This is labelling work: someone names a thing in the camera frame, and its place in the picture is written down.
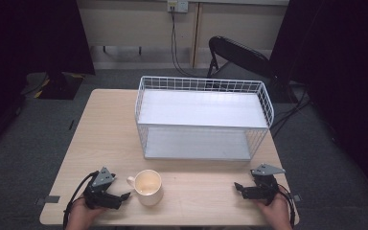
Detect person's left hand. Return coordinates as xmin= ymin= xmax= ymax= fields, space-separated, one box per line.
xmin=64 ymin=196 xmax=107 ymax=230

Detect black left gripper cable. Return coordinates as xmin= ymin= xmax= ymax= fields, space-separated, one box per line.
xmin=62 ymin=170 xmax=101 ymax=230

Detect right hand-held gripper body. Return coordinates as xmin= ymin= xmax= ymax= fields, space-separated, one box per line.
xmin=249 ymin=163 xmax=287 ymax=206

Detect black folding chair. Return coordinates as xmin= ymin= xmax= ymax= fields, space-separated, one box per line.
xmin=206 ymin=35 xmax=274 ymax=81

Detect dark stand base yellow stripes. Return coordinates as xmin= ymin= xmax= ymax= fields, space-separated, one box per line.
xmin=21 ymin=71 xmax=86 ymax=101

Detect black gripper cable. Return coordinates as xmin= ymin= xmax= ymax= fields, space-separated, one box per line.
xmin=62 ymin=170 xmax=101 ymax=230
xmin=275 ymin=184 xmax=297 ymax=228

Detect white wall socket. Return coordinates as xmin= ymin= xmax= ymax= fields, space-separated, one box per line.
xmin=167 ymin=0 xmax=190 ymax=14

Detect wooden wall post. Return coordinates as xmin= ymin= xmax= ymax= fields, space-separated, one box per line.
xmin=189 ymin=2 xmax=203 ymax=69

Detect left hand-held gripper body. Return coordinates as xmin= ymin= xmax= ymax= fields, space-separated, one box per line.
xmin=82 ymin=166 xmax=123 ymax=211

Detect white wire shelf rack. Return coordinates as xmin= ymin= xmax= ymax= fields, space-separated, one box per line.
xmin=134 ymin=75 xmax=275 ymax=162

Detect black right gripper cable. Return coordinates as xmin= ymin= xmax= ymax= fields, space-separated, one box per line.
xmin=275 ymin=184 xmax=297 ymax=228

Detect black wall socket cable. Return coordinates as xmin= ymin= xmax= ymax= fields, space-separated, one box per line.
xmin=170 ymin=9 xmax=207 ymax=79

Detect cream ceramic cup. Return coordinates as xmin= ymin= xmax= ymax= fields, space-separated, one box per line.
xmin=126 ymin=169 xmax=165 ymax=207

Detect person's right hand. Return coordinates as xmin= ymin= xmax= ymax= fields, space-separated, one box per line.
xmin=256 ymin=191 xmax=293 ymax=230

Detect black curtain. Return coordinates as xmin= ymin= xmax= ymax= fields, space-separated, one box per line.
xmin=0 ymin=0 xmax=96 ymax=161
xmin=269 ymin=0 xmax=368 ymax=205

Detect black floor cables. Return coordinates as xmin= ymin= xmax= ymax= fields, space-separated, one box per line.
xmin=269 ymin=85 xmax=312 ymax=139

